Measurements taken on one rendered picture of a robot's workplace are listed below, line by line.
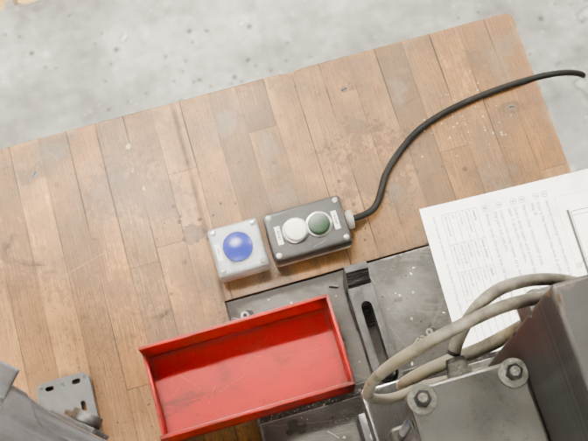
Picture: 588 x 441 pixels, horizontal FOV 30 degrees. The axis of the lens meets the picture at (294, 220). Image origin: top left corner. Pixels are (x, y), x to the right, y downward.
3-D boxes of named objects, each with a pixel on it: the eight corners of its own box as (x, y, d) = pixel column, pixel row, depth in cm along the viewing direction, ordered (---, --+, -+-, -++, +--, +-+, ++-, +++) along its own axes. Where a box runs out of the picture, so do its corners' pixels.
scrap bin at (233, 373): (144, 355, 144) (137, 346, 138) (328, 304, 145) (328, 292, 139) (166, 445, 140) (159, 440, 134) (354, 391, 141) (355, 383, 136)
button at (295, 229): (282, 226, 146) (282, 221, 145) (303, 220, 147) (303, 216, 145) (288, 246, 146) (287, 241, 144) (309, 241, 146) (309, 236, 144)
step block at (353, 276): (342, 284, 146) (343, 267, 137) (363, 278, 146) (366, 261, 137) (356, 330, 144) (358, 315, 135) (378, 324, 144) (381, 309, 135)
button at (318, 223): (305, 220, 147) (304, 215, 145) (326, 214, 147) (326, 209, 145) (311, 240, 146) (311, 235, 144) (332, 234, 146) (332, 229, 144)
